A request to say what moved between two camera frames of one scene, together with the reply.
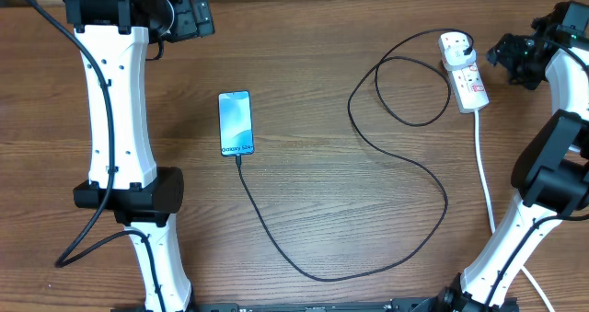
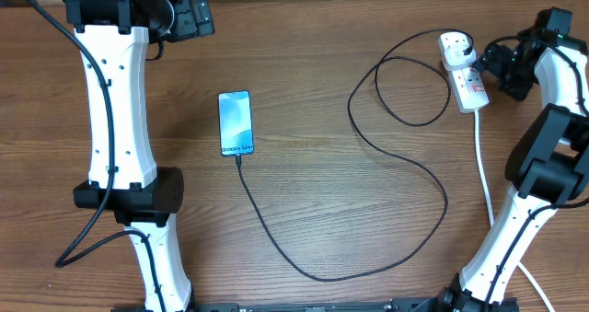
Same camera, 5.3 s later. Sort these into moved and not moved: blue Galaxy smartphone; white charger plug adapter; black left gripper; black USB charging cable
Moved: black USB charging cable
Not moved: white charger plug adapter; blue Galaxy smartphone; black left gripper
